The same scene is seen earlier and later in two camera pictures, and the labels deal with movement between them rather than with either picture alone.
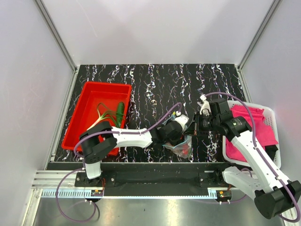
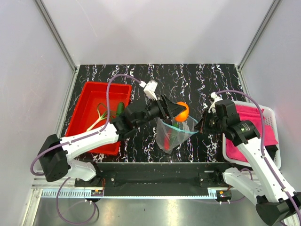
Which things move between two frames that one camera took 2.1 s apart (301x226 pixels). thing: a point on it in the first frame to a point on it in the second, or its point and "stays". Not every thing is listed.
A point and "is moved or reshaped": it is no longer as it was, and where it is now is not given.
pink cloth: (264, 134) stays
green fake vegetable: (120, 114) stays
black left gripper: (178, 141) to (167, 108)
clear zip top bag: (185, 149) is moved or reshaped
